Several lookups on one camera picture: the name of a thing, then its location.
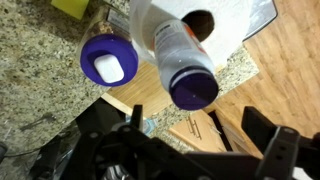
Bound white paper towel roll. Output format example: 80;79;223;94
128;0;255;68

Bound small dark metal keys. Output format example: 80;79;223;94
18;112;57;132

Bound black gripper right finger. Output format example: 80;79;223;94
241;105;320;180

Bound wooden cutting board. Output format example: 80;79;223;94
105;61;175;119

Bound clear jar with purple lid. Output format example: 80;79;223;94
75;3;140;89

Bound light wooden drawer cabinet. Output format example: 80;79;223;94
167;109;265;160

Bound yellow-green sponge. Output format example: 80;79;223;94
50;0;91;21

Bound stainless steel trash can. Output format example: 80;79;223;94
242;0;279;43

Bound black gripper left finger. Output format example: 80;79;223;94
78;104;201;180

